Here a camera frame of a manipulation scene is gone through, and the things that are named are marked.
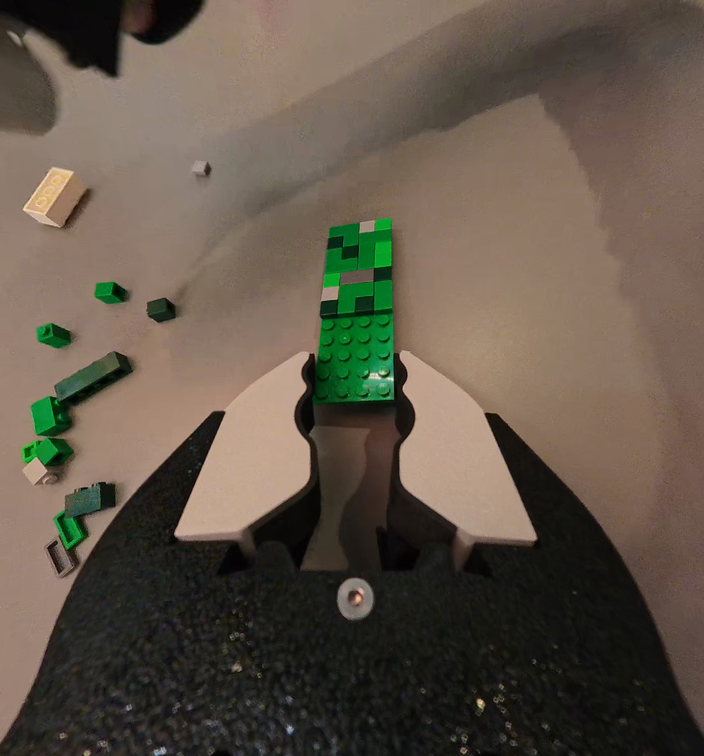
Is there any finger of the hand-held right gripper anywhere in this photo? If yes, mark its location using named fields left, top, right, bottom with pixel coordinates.
left=0, top=32, right=58, bottom=135

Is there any green tiled brick plate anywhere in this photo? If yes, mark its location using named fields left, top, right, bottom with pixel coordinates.
left=312, top=219, right=399, bottom=407

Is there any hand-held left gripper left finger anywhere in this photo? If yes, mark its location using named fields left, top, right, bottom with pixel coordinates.
left=175, top=351, right=321, bottom=559

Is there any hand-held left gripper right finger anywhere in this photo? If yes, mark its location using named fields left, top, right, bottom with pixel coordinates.
left=389, top=351, right=537, bottom=571

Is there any cream brick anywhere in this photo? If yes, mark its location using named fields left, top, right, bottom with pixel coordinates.
left=22, top=168, right=88, bottom=229

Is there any grey flat tile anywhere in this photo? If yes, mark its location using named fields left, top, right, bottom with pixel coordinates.
left=45, top=537, right=81, bottom=577

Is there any person's right hand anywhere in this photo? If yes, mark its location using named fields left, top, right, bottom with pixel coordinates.
left=121, top=0, right=205, bottom=46

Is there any bright green flat tile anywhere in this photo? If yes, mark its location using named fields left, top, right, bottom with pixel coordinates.
left=53, top=509, right=88, bottom=547

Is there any grey desk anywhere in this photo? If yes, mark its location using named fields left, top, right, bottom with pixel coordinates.
left=0, top=0, right=704, bottom=756

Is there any long dark green brick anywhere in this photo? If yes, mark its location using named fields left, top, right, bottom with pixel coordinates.
left=54, top=352, right=133, bottom=405

